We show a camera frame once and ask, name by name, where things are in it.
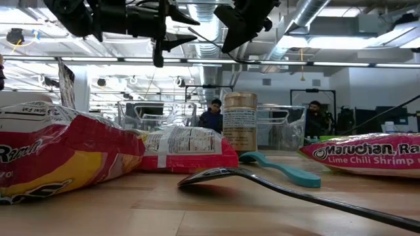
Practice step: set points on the lime chili shrimp ramen packet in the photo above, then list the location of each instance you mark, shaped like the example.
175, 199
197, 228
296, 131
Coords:
361, 154

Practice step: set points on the tan-lidded spice jar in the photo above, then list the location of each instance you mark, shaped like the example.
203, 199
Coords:
239, 124

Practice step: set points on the ceiling light strip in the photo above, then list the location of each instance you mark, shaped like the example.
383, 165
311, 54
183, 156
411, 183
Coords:
88, 59

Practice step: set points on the white column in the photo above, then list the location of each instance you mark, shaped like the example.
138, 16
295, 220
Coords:
82, 88

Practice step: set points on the white bottle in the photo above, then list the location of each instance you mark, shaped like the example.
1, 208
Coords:
389, 128

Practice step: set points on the clear plastic bin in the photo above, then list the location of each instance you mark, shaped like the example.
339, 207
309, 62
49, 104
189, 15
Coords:
282, 137
124, 114

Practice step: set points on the brown foil packet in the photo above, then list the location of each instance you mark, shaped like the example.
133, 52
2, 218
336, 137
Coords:
67, 85

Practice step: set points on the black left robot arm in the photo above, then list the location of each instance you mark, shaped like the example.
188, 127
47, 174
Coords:
72, 16

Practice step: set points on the black frame stand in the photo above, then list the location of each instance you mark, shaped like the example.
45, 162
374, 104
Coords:
311, 90

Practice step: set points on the black monitors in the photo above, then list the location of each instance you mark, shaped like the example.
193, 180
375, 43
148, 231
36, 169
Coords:
364, 121

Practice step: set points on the teal plastic spoon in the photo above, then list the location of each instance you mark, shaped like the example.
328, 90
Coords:
295, 175

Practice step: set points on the person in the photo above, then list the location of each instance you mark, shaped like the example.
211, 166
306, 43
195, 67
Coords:
316, 124
211, 121

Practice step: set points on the black ceiling fixture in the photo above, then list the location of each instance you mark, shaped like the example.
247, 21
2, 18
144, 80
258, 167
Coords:
14, 36

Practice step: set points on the black spoon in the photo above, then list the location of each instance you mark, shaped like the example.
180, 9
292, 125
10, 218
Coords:
213, 172

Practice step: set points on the red ramen noodle packet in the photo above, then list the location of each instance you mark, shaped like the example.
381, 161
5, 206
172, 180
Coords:
65, 147
183, 144

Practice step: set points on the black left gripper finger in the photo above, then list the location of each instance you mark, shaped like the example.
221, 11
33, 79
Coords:
174, 41
178, 18

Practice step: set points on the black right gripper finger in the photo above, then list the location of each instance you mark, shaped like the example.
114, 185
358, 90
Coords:
234, 29

